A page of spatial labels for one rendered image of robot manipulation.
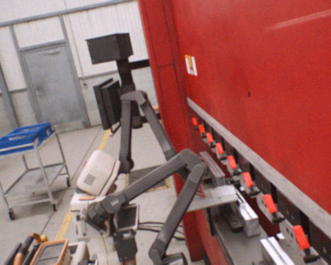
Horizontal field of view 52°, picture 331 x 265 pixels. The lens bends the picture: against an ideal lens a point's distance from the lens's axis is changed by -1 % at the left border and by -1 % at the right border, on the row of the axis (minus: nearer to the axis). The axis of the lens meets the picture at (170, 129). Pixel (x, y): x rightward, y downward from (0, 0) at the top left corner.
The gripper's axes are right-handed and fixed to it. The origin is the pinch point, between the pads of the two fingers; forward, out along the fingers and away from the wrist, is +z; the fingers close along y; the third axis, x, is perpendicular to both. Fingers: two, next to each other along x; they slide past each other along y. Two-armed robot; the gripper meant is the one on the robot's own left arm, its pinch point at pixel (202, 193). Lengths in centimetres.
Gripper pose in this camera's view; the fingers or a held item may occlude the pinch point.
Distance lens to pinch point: 188.5
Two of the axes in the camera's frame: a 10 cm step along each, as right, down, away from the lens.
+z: 6.3, 7.3, 2.6
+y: -1.3, -2.3, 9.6
